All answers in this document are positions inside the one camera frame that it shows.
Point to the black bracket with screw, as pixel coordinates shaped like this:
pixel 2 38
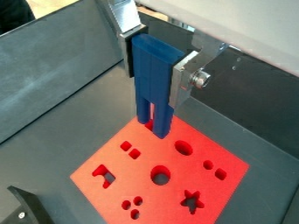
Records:
pixel 31 211

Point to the blue two-pronged peg object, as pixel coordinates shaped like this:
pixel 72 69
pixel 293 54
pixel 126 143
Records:
pixel 154 60

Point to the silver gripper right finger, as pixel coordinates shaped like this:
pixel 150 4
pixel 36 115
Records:
pixel 187 72

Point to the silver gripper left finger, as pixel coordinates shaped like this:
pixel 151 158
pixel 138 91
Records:
pixel 124 17

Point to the red shape-hole board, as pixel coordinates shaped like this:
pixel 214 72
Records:
pixel 150 180

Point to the dark right side panel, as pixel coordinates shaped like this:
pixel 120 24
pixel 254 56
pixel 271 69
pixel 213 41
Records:
pixel 255 95

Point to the grey left side panel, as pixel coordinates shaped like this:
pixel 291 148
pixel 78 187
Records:
pixel 50 58

